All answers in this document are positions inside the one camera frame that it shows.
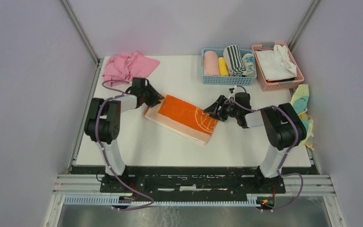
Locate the teal rabbit pattern towel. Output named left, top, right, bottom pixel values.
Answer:
left=242, top=53, right=256, bottom=78

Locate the pink plastic basket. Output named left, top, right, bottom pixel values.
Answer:
left=251, top=42, right=304, bottom=91

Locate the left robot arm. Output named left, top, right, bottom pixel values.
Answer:
left=84, top=77, right=164, bottom=191

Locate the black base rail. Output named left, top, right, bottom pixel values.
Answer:
left=70, top=166, right=321, bottom=203

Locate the blue plastic basket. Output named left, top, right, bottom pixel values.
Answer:
left=201, top=48, right=257, bottom=86

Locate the rolled striped towel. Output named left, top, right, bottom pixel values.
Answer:
left=223, top=45, right=246, bottom=77

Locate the rolled yellow towel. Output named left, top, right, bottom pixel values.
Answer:
left=218, top=57, right=229, bottom=76

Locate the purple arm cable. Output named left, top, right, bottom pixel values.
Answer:
left=224, top=86, right=304, bottom=213
left=94, top=79, right=155, bottom=212

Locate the orange white towel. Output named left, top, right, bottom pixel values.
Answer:
left=144, top=95, right=218, bottom=145

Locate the white folded cloth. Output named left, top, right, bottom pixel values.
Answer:
left=255, top=44, right=297, bottom=81

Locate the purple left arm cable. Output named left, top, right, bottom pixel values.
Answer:
left=94, top=79, right=155, bottom=212

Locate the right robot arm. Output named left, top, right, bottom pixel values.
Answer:
left=203, top=92, right=307, bottom=178

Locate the rolled peach towel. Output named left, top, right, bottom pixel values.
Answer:
left=203, top=51, right=220, bottom=76

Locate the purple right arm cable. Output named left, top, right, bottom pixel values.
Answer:
left=224, top=86, right=304, bottom=213

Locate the crumpled pink towel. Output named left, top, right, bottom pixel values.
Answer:
left=103, top=52, right=160, bottom=87

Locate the light blue yellow towel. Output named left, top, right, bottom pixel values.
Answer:
left=291, top=84, right=314, bottom=150

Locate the aluminium frame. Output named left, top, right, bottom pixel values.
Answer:
left=42, top=0, right=348, bottom=227

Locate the white cable duct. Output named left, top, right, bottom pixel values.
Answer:
left=63, top=195, right=262, bottom=208

